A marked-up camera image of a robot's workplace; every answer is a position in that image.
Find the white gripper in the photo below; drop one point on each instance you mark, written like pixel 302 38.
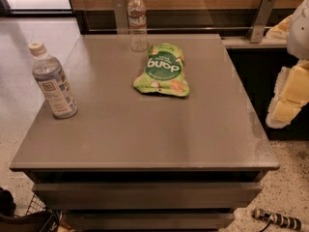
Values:
pixel 299 33

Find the blue labelled plastic bottle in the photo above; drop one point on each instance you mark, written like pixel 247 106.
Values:
pixel 51 78

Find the clear plastic water bottle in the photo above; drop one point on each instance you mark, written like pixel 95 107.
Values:
pixel 137 22

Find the grey side shelf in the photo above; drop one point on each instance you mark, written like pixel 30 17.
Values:
pixel 242 42

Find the green snack bag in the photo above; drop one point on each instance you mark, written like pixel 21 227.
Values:
pixel 164 72

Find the grey drawer cabinet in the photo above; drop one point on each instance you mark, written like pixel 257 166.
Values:
pixel 131 162

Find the black white striped stick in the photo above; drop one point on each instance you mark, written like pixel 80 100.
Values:
pixel 292 223

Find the right metal bracket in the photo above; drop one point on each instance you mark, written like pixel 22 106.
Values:
pixel 257 29

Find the metal bracket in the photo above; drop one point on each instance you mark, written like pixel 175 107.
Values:
pixel 119 7
pixel 257 29

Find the left metal bracket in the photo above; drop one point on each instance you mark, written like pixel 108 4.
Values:
pixel 119 7

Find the black wire basket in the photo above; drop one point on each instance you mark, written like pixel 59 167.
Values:
pixel 43 221

